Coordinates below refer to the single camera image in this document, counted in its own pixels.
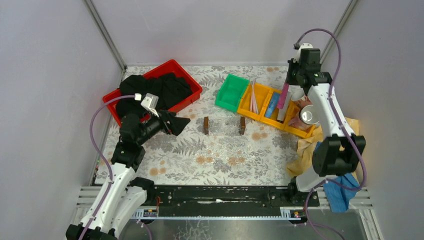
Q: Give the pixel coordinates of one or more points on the orange bin with toothpastes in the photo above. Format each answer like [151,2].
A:
[272,120]

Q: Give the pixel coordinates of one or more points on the pink patterned cup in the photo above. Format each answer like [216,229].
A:
[297,123]

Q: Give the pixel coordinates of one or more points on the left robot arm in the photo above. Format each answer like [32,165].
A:
[123,192]

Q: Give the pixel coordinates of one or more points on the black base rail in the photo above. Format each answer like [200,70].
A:
[219,202]

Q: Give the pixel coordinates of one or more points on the white toothpaste tube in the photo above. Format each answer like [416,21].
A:
[282,112]

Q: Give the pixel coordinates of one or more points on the red plastic bin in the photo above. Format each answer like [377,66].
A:
[167,67]

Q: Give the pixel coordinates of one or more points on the white ceramic cup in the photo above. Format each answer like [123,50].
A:
[309,115]

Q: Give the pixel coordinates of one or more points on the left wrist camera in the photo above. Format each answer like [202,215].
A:
[148,102]

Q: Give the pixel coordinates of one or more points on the blue toothpaste tube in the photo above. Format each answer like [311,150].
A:
[272,104]

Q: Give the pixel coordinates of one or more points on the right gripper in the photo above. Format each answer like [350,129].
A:
[291,65]

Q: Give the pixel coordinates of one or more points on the pink toothpaste tube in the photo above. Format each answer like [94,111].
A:
[283,95]

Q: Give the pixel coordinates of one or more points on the clear acrylic toiletry tray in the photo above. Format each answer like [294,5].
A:
[224,126]

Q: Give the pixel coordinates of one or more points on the green plastic bin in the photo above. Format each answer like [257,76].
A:
[231,92]

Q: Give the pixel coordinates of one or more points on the pink toothbrush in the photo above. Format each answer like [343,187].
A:
[253,106]

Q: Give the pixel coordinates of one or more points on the blue cloth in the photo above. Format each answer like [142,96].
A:
[340,191]

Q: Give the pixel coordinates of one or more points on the yellow cloth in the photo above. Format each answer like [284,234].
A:
[305,150]

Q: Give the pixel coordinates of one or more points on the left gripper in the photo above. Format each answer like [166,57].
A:
[166,122]

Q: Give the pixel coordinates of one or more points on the black cloth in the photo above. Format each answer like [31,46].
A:
[169,88]

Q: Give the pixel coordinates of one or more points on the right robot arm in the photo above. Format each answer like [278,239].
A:
[342,148]

